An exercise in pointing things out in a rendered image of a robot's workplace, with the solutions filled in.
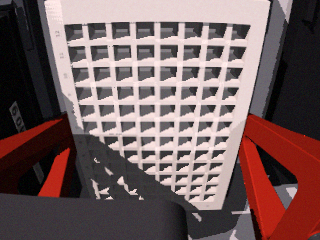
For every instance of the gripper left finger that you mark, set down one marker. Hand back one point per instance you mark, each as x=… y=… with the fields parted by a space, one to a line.
x=20 y=152

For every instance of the white well plate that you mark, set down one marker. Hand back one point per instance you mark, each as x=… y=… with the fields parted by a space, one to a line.
x=190 y=163

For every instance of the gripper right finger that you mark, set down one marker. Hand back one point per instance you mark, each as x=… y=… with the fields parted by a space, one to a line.
x=300 y=155

